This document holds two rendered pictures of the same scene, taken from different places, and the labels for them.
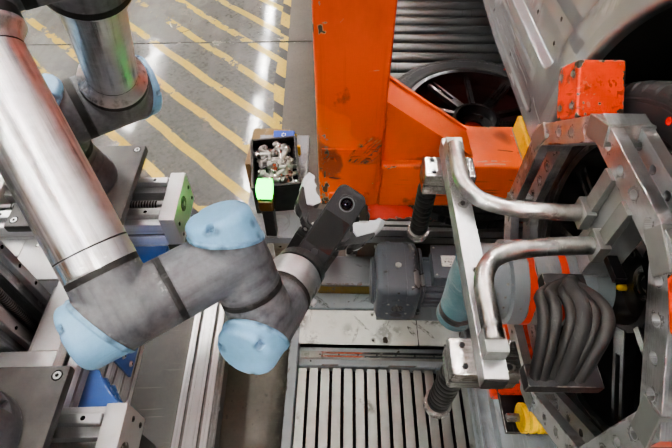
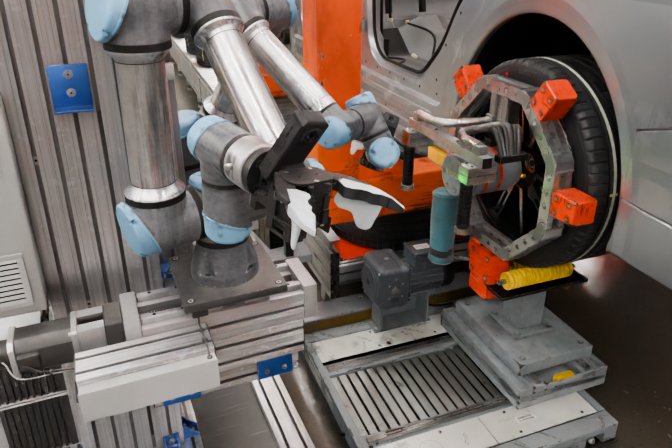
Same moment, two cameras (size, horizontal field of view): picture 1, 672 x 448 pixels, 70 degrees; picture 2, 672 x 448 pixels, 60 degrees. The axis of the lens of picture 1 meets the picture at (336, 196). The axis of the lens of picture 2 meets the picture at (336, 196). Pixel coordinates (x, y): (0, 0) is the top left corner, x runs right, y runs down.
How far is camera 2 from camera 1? 1.23 m
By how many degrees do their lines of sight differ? 31
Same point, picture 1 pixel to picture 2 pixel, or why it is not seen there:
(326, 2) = (325, 67)
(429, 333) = (419, 331)
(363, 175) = not seen: hidden behind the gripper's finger
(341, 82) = not seen: hidden behind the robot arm
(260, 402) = (306, 417)
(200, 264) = (363, 107)
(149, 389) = (223, 396)
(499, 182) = (433, 184)
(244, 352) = (386, 150)
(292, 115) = not seen: hidden behind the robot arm
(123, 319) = (348, 119)
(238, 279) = (377, 116)
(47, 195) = (307, 77)
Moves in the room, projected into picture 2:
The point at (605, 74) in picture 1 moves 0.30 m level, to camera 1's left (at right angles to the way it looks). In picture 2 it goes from (474, 70) to (391, 77)
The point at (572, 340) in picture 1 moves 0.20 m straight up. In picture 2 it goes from (508, 135) to (518, 59)
